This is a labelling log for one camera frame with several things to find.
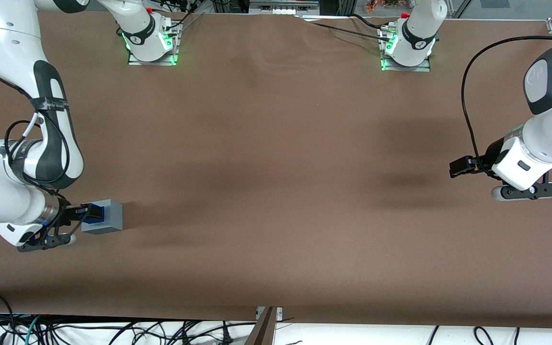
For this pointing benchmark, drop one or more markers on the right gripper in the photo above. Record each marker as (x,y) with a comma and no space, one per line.
(66,213)

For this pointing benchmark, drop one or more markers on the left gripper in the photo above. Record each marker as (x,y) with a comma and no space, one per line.
(492,152)

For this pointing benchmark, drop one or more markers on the blue plastic part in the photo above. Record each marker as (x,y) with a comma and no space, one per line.
(98,214)

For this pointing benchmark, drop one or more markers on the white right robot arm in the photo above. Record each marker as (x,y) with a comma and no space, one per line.
(7,38)

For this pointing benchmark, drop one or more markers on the gray cube base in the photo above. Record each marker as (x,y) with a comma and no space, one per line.
(113,215)

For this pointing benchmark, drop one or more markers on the brown table cover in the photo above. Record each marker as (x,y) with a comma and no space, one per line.
(276,143)

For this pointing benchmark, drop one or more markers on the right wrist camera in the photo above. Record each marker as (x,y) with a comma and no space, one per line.
(41,243)

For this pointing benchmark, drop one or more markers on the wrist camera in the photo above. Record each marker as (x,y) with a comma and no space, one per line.
(532,190)
(41,243)

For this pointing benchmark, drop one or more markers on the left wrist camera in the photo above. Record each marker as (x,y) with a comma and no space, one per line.
(532,190)

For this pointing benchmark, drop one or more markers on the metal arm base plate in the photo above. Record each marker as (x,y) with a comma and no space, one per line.
(161,62)
(424,68)

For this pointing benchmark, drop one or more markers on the metal table bracket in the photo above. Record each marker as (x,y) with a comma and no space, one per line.
(264,330)

